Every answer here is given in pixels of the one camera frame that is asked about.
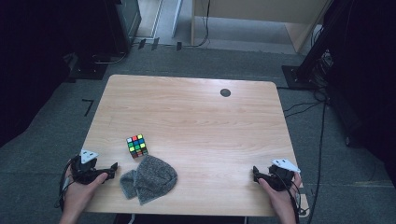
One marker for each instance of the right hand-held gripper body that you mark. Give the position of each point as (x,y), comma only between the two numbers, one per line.
(281,177)

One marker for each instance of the black cabinet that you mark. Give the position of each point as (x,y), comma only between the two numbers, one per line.
(123,25)

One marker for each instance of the light wooden cabinet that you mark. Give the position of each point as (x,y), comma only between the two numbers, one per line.
(258,11)

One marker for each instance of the black tape strip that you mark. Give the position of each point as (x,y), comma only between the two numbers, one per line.
(179,46)
(155,44)
(142,43)

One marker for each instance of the black floor base plate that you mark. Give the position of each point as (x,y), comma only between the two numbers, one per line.
(87,70)

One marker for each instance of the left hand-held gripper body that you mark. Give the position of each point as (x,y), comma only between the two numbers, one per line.
(84,169)

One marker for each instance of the person's left hand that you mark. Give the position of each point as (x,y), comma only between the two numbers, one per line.
(77,194)

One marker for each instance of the person's right hand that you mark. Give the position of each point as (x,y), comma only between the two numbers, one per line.
(281,200)

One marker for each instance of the dark round table grommet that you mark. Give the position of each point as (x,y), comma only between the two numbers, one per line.
(225,92)

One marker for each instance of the black metal stand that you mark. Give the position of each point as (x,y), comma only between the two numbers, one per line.
(306,67)

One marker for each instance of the multicoloured puzzle cube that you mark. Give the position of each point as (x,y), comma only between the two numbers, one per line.
(137,146)

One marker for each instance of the grey knit cloth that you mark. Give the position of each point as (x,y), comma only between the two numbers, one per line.
(152,180)

